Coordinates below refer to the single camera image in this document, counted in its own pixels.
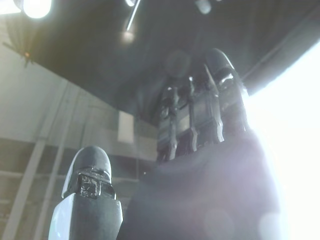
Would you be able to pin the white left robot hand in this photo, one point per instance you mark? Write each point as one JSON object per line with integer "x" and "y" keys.
{"x": 200, "y": 195}

